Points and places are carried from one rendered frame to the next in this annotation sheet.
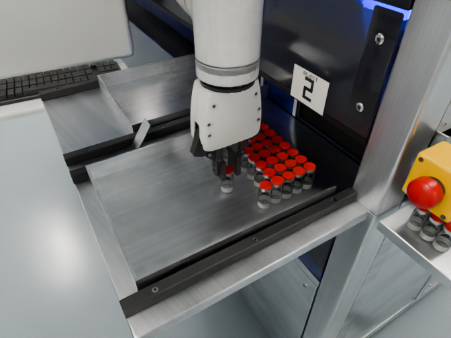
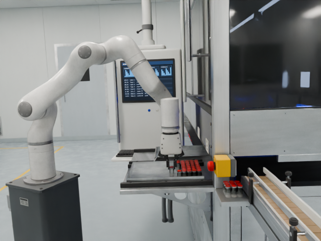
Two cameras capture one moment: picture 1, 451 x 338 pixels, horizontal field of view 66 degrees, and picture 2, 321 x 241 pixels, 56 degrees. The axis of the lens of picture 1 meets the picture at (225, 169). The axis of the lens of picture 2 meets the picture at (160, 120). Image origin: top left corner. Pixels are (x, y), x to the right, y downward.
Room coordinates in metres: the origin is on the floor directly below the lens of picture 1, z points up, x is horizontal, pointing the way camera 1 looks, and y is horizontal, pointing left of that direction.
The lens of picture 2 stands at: (-0.77, -0.69, 1.35)
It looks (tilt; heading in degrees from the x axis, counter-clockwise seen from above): 8 degrees down; 32
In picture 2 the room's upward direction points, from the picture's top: 2 degrees counter-clockwise
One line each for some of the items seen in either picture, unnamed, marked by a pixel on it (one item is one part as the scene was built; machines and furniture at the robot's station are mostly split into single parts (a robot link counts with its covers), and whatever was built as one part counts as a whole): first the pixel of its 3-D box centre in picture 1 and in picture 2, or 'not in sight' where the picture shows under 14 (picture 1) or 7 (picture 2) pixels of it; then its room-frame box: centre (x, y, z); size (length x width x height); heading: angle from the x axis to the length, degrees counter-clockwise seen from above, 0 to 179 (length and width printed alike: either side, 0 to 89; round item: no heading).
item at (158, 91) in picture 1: (181, 86); (184, 153); (0.78, 0.11, 0.90); 0.34 x 0.26 x 0.04; 121
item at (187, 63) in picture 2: not in sight; (188, 56); (1.47, 0.40, 1.51); 0.49 x 0.01 x 0.59; 31
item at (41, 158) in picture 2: not in sight; (42, 160); (0.18, 0.60, 0.95); 0.19 x 0.19 x 0.18
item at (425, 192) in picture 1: (426, 191); (212, 166); (0.31, -0.26, 0.99); 0.04 x 0.04 x 0.04; 31
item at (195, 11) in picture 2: not in sight; (195, 50); (1.00, 0.12, 1.51); 0.47 x 0.01 x 0.59; 31
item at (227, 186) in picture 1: (227, 180); (171, 171); (0.43, 0.00, 0.90); 0.02 x 0.02 x 0.04
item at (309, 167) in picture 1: (280, 151); (197, 169); (0.51, -0.10, 0.90); 0.18 x 0.02 x 0.05; 30
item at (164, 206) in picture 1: (207, 183); (165, 171); (0.43, 0.03, 0.90); 0.34 x 0.26 x 0.04; 120
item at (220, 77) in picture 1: (229, 65); (170, 128); (0.44, 0.00, 1.11); 0.09 x 0.08 x 0.03; 121
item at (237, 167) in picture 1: (240, 153); (176, 161); (0.45, -0.03, 0.95); 0.03 x 0.03 x 0.07; 31
